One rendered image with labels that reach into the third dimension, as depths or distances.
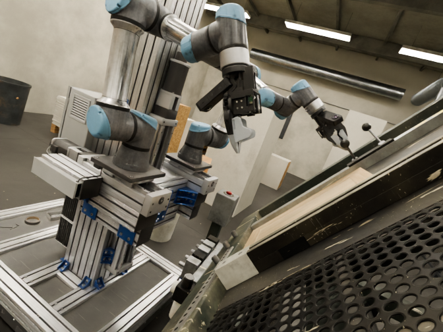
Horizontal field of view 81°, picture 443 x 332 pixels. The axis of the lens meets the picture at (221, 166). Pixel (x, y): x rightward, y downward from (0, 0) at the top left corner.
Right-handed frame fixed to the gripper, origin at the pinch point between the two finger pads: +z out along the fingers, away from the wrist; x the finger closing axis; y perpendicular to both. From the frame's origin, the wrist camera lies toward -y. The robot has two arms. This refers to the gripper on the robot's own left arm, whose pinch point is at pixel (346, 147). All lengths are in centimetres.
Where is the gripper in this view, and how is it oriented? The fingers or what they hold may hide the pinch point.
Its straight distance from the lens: 123.7
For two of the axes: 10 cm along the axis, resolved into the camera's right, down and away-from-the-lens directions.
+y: 0.2, 0.8, 10.0
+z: 5.6, 8.2, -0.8
